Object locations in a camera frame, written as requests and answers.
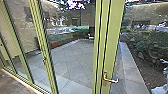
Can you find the small outdoor chair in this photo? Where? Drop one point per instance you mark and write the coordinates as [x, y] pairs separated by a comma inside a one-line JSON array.
[[91, 36]]

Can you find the green framed glass door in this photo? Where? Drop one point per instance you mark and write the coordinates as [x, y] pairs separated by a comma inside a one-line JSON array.
[[111, 40]]

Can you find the green framed glass wall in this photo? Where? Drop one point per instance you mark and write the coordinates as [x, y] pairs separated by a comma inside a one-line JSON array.
[[41, 50]]

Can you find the green shrub bed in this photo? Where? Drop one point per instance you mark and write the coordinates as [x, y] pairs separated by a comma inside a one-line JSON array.
[[150, 45]]

